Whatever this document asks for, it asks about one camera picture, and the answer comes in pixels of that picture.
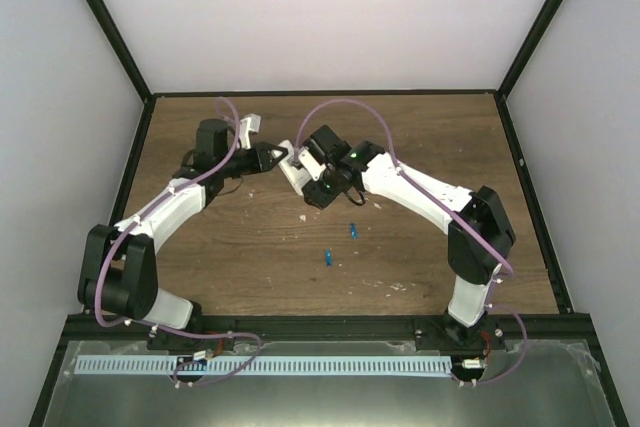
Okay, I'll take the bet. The white remote control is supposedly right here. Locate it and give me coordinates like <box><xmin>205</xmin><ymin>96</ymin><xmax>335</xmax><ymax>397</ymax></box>
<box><xmin>278</xmin><ymin>140</ymin><xmax>312</xmax><ymax>197</ymax></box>

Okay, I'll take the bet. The light blue slotted cable duct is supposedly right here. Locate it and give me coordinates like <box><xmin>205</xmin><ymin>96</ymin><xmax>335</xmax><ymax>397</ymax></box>
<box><xmin>73</xmin><ymin>355</ymin><xmax>453</xmax><ymax>378</ymax></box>

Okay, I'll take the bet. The black metal enclosure frame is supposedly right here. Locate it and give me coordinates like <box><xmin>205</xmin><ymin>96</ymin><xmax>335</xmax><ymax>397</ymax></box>
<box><xmin>27</xmin><ymin>0</ymin><xmax>632</xmax><ymax>427</ymax></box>

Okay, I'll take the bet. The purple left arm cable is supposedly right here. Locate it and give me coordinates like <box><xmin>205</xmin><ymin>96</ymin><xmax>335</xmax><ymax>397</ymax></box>
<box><xmin>94</xmin><ymin>96</ymin><xmax>264</xmax><ymax>388</ymax></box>

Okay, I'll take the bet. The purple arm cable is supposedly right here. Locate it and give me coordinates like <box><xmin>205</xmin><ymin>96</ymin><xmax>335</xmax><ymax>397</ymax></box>
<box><xmin>293</xmin><ymin>99</ymin><xmax>530</xmax><ymax>388</ymax></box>
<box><xmin>94</xmin><ymin>96</ymin><xmax>264</xmax><ymax>388</ymax></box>

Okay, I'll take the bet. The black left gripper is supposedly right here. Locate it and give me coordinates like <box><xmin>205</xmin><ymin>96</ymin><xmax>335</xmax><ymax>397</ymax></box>
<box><xmin>218</xmin><ymin>143</ymin><xmax>287</xmax><ymax>180</ymax></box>

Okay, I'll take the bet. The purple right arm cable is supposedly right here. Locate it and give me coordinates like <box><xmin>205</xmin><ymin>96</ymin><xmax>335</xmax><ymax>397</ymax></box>
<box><xmin>293</xmin><ymin>99</ymin><xmax>530</xmax><ymax>388</ymax></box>

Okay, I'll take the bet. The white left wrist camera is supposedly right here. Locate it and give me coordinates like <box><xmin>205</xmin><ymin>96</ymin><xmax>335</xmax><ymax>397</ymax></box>
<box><xmin>239</xmin><ymin>113</ymin><xmax>261</xmax><ymax>150</ymax></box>

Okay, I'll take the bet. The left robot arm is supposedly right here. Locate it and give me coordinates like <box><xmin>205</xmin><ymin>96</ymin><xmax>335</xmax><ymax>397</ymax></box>
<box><xmin>77</xmin><ymin>114</ymin><xmax>292</xmax><ymax>351</ymax></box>

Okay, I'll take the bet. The grey metal front plate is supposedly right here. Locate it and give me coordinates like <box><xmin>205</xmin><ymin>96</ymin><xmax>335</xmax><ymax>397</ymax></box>
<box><xmin>43</xmin><ymin>340</ymin><xmax>615</xmax><ymax>426</ymax></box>

